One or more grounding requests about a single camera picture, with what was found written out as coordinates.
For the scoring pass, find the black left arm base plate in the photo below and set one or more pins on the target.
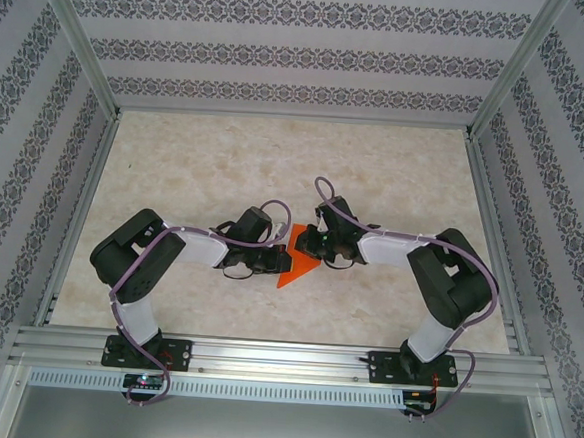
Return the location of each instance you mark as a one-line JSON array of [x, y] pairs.
[[179, 354]]

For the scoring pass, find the aluminium side rail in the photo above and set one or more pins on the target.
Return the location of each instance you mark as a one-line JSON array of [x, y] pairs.
[[94, 165], [485, 192]]

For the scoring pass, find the aluminium mounting rail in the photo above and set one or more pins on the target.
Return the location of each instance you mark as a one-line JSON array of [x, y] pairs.
[[282, 358]]

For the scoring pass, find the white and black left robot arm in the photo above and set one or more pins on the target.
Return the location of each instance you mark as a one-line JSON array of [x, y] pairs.
[[200, 247]]

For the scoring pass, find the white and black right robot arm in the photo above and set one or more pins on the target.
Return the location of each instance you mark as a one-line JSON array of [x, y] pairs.
[[385, 250]]

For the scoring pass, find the orange cloth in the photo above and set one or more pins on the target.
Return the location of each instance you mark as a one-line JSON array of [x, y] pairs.
[[298, 274]]

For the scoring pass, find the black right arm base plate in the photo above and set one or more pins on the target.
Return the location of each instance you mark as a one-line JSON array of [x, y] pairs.
[[382, 368]]

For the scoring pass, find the aluminium frame post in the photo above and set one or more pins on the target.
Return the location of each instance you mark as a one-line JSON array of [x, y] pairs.
[[79, 39], [515, 69]]

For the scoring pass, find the grey sheet metal panel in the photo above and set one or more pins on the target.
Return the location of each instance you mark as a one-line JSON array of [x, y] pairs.
[[277, 433]]

